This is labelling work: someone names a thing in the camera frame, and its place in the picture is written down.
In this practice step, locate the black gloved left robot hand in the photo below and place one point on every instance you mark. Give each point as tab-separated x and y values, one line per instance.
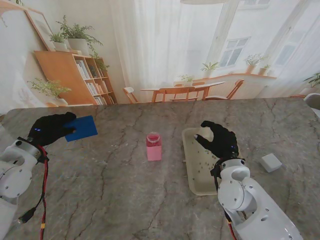
47	130

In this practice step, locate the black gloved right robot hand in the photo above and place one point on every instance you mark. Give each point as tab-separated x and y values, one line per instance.
225	145

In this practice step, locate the blue plastic scraper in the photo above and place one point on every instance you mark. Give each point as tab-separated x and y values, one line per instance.
85	128

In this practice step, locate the white square jar lid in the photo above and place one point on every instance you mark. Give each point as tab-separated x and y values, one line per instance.
271	162

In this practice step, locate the pink square jar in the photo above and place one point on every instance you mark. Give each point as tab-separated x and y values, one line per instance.
153	152

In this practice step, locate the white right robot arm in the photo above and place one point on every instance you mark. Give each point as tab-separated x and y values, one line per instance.
237	197

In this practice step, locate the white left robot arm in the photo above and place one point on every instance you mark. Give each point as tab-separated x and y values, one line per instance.
15	180

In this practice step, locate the scattered green beans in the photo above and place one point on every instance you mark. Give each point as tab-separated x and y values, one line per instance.
203	163

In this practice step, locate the cream baking tray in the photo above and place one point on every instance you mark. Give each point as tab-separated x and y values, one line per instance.
197	180

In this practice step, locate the leafy plant beside bookshelf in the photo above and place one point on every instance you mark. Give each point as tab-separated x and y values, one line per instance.
50	88

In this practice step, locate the wooden bookshelf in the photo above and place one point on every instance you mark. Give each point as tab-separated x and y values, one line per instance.
62	75

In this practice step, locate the wooden chair with curved back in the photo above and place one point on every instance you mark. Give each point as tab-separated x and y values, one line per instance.
237	86

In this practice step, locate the wooden dining table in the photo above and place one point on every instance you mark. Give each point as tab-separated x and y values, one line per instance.
185	87

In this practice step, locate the wooden chair with slatted back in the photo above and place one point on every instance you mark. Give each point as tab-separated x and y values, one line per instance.
180	91

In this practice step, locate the small plant on dining table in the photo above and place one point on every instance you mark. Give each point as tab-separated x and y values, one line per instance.
188	80

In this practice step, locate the green windowsill plant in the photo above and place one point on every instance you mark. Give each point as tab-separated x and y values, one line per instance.
210	67

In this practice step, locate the plant in terracotta pot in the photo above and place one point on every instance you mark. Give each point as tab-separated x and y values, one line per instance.
251	67

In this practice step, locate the small windowsill pot plant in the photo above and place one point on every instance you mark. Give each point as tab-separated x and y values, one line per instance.
263	71

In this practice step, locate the trailing ivy plant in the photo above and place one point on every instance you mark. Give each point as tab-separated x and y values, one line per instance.
101	65

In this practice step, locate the small plant in white pot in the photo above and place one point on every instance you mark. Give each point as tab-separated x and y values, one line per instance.
60	45

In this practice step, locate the wooden chair with white back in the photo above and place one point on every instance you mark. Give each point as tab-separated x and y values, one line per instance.
128	91

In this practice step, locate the large plant in white pot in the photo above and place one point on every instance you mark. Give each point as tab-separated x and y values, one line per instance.
78	43

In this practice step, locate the white rounded chair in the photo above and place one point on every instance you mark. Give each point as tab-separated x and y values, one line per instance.
314	100

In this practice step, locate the green plant with long leaves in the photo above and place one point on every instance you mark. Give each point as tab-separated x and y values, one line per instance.
315	80

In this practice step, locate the wooden picture frame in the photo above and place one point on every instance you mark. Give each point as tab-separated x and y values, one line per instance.
41	27

